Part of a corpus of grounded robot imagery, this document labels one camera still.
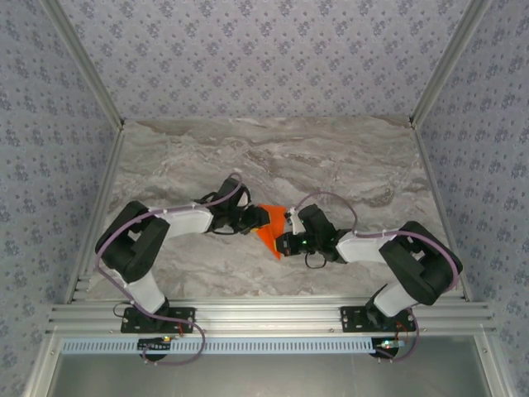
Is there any orange square paper sheet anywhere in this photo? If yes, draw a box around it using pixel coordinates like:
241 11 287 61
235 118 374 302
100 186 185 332
255 203 288 261

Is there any small black controller board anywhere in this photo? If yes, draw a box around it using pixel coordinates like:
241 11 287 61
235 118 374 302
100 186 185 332
137 337 173 352
374 337 404 356

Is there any grey metal panel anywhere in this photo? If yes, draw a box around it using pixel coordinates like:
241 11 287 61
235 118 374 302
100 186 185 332
24 334 512 397

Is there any thin black cable loop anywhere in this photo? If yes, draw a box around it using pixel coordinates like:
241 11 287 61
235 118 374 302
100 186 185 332
208 225 251 237
303 246 330 270

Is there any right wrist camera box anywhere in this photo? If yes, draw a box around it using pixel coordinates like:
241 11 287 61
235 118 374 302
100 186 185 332
284 208 306 233

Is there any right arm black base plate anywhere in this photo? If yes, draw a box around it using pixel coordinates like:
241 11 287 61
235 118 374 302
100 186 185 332
338 304 417 334

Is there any aluminium mounting rail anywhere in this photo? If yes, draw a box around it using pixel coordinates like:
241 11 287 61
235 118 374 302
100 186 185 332
45 295 497 337

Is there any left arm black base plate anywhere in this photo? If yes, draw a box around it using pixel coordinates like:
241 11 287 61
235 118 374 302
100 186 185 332
119 306 196 334

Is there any aluminium side rail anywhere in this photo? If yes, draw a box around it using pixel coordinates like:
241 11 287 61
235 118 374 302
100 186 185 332
61 123 127 305
411 123 474 303

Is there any slotted light blue cable duct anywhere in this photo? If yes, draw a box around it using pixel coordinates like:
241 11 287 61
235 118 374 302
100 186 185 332
60 338 379 356

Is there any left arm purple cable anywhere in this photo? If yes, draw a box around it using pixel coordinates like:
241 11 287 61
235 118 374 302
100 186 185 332
94 172 207 367

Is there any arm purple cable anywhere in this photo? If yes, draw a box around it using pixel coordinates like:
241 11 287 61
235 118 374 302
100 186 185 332
94 172 207 367
295 191 463 363

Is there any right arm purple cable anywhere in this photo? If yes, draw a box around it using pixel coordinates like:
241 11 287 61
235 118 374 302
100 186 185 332
295 191 463 363

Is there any aluminium frame post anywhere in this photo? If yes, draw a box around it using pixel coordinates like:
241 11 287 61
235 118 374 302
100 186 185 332
408 0 493 129
41 0 126 130

